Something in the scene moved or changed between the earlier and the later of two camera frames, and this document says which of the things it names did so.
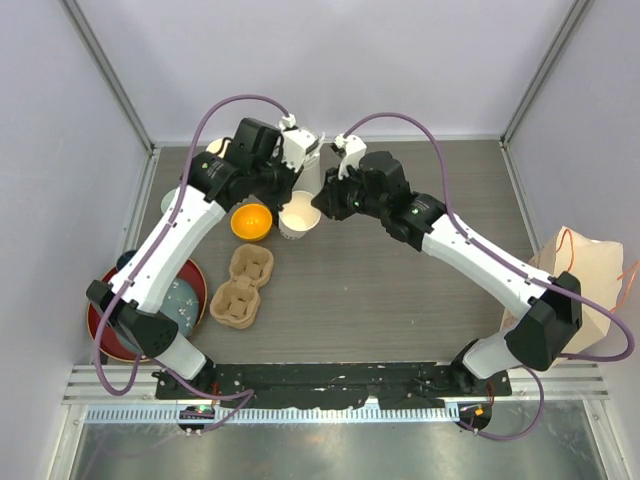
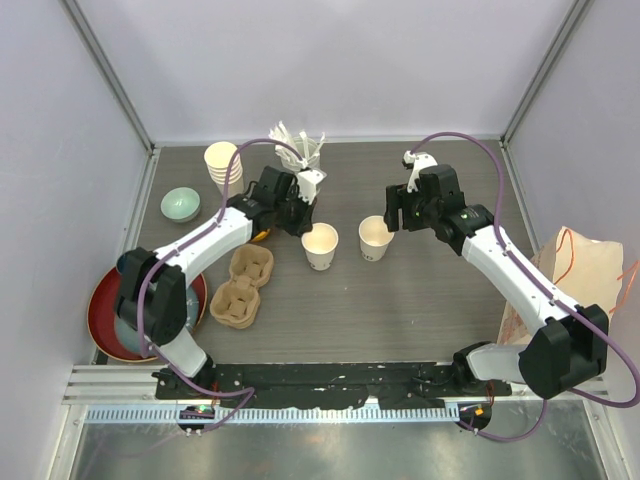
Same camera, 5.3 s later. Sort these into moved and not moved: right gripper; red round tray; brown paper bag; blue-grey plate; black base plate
Moved: right gripper
Not moved: blue-grey plate; black base plate; brown paper bag; red round tray
